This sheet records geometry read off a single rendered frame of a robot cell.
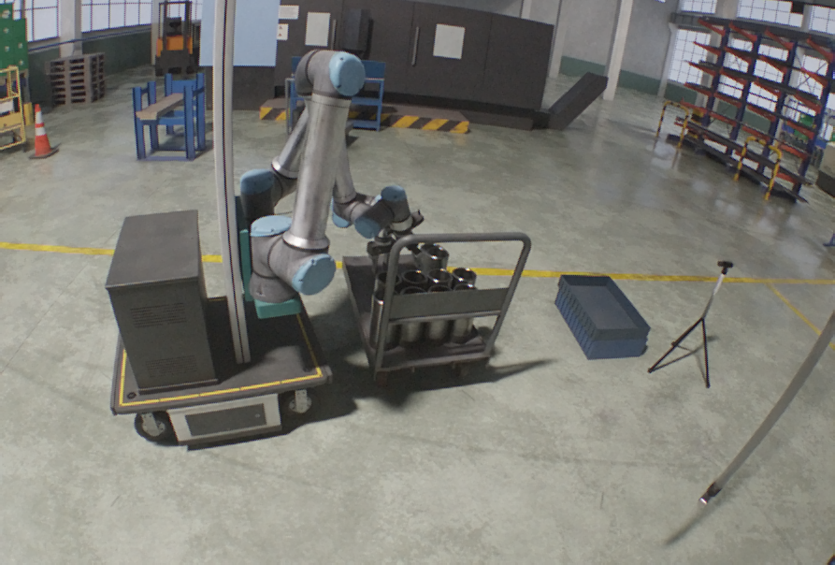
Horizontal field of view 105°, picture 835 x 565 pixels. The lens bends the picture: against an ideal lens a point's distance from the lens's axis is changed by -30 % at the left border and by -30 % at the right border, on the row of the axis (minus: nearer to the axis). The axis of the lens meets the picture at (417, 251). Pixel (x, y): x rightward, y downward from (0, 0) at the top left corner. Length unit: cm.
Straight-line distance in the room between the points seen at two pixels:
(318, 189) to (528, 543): 153
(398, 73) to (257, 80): 240
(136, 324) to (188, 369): 29
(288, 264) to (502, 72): 706
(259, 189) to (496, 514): 166
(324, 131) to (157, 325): 91
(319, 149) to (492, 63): 691
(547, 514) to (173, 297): 168
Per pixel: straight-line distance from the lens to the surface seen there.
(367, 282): 258
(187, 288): 162
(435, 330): 213
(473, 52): 799
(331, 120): 129
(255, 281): 162
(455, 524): 191
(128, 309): 168
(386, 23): 778
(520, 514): 200
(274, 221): 156
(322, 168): 131
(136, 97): 574
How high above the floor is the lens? 166
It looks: 28 degrees down
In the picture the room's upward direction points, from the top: 8 degrees clockwise
